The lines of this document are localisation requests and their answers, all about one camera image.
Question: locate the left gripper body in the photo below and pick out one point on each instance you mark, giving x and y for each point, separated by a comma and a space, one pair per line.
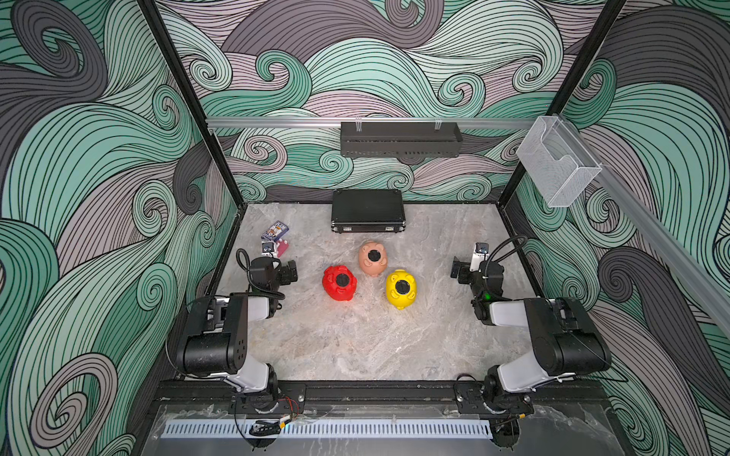
283, 277

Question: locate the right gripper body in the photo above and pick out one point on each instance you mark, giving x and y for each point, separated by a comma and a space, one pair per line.
465, 275

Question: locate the red piggy bank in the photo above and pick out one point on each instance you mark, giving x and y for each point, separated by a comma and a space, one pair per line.
335, 292

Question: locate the black plug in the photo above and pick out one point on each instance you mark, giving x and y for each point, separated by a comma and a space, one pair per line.
374, 255
342, 280
403, 288

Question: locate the yellow piggy bank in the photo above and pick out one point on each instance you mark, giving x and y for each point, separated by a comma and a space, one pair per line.
400, 302

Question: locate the pink piggy bank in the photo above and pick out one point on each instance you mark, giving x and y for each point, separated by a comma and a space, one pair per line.
372, 269

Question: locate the black plug front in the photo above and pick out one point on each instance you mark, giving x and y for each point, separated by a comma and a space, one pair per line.
374, 255

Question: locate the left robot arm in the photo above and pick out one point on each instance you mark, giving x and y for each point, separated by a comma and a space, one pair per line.
214, 341

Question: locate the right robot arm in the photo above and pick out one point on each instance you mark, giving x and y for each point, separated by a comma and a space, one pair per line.
564, 341

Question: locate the white pink bunny toy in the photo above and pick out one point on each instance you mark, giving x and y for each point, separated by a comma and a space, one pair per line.
281, 246

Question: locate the card box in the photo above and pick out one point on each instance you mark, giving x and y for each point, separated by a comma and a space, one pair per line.
275, 231

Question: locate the black case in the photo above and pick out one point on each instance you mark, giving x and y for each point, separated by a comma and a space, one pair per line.
368, 211

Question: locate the clear plastic holder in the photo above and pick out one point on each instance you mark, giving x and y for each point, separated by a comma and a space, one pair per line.
558, 160

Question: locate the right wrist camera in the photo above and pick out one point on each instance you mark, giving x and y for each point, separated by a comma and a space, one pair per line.
481, 252

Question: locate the black wall shelf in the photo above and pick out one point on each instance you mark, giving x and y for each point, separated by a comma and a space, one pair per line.
408, 141

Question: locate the aluminium rail back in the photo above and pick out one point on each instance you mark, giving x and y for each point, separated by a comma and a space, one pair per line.
334, 122

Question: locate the aluminium rail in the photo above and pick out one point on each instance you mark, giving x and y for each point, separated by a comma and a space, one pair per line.
334, 122
680, 207

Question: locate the white cable duct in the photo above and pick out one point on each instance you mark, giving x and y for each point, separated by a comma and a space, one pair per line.
332, 428

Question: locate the aluminium rail right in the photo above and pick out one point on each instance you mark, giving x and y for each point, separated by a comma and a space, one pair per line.
680, 207

